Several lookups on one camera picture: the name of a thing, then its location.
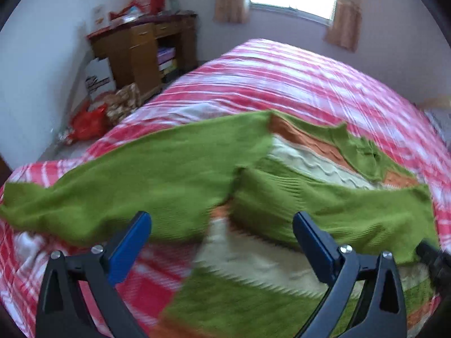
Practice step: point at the stacked books in desk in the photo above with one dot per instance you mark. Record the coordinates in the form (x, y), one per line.
(166, 61)

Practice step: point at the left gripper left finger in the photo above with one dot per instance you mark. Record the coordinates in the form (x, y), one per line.
(62, 310)

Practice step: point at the right beige curtain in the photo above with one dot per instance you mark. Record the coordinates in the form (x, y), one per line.
(345, 25)

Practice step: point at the red plastic bag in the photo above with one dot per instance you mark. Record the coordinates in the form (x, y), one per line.
(87, 124)

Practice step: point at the white box on desk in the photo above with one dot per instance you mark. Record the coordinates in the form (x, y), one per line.
(99, 17)

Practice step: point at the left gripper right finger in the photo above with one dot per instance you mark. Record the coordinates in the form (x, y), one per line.
(380, 310)

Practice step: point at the striped pillow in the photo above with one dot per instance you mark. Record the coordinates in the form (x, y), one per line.
(441, 121)

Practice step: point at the patterned floral bag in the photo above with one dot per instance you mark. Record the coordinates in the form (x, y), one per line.
(122, 103)

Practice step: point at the red box on desk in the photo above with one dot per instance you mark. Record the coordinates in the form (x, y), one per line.
(150, 7)

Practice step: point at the red plaid bed sheet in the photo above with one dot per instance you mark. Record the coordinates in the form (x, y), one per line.
(256, 75)

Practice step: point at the white paper bag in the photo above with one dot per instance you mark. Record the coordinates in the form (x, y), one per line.
(99, 78)

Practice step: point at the brown wooden desk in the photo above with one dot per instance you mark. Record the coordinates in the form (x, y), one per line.
(132, 49)

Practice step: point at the green striped knit sweater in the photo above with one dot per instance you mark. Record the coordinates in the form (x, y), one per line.
(223, 260)

